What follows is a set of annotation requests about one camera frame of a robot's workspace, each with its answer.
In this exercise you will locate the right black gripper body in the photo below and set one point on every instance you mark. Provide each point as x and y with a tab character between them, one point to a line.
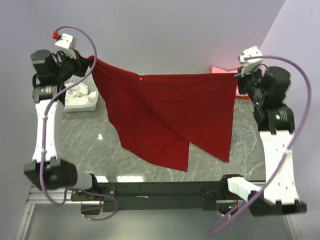
250	84

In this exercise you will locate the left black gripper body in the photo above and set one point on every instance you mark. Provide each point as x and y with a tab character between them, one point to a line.
67	67

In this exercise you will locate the red t shirt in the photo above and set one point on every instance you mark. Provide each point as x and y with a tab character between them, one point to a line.
157	117

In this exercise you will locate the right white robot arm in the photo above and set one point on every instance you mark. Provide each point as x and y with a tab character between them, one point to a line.
276	126

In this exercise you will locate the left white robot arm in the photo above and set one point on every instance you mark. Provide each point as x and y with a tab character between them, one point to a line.
48	169

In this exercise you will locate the orange folded t shirt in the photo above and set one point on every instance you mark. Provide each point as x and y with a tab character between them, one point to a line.
243	97

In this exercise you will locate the white crumpled t shirt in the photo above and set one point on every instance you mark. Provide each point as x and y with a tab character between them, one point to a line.
80	95

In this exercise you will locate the white plastic basket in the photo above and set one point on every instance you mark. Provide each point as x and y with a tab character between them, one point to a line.
89	81

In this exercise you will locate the pink folded t shirt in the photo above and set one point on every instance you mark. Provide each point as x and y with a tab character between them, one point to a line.
216	70

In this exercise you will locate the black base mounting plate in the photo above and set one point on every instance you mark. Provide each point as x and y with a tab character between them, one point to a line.
163	195

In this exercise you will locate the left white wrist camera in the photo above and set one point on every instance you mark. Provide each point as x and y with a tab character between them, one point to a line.
65	43

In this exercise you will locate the aluminium frame rail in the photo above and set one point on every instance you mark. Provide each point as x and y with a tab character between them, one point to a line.
79	197

